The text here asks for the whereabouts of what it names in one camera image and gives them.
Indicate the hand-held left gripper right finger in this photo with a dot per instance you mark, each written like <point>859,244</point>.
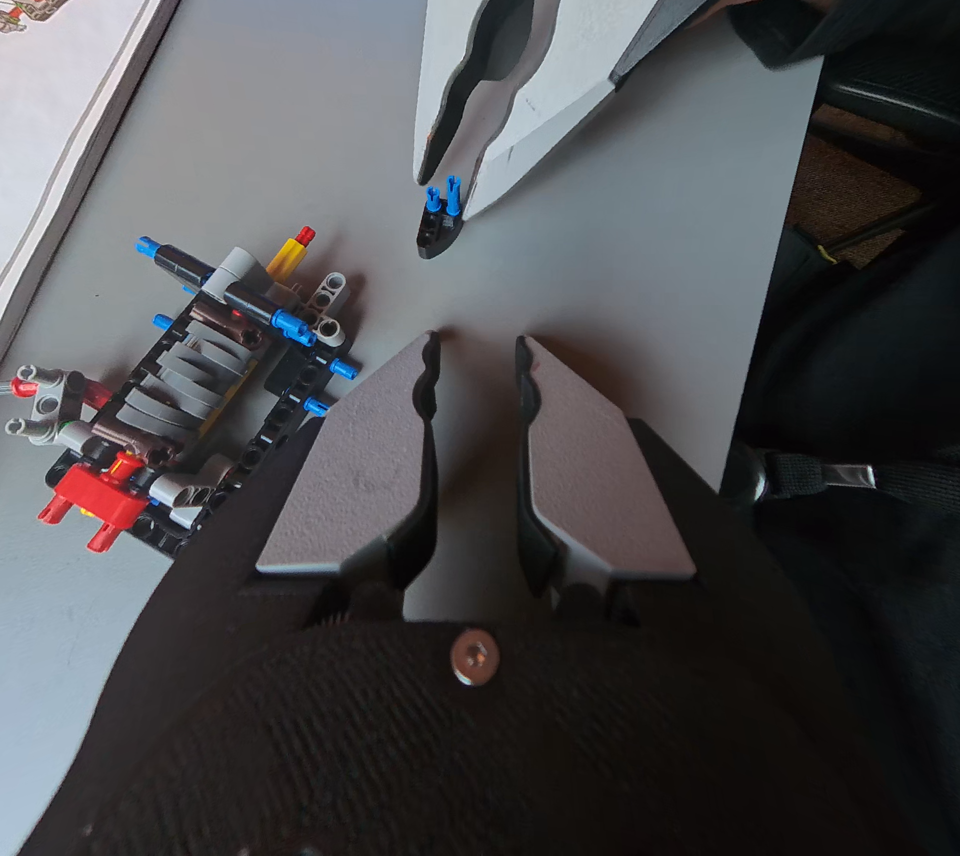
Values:
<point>600,481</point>

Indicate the black office chair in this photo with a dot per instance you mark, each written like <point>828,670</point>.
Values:
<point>885,95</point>

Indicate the lego instruction booklet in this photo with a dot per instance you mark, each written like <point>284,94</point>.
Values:
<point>75,83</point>

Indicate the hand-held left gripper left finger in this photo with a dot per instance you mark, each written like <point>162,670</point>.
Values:
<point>360,473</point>

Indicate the lego engine frame assembly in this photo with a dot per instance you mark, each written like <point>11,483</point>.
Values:
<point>195,376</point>

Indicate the black bent lego beam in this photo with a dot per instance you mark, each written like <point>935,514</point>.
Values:
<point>435,241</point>

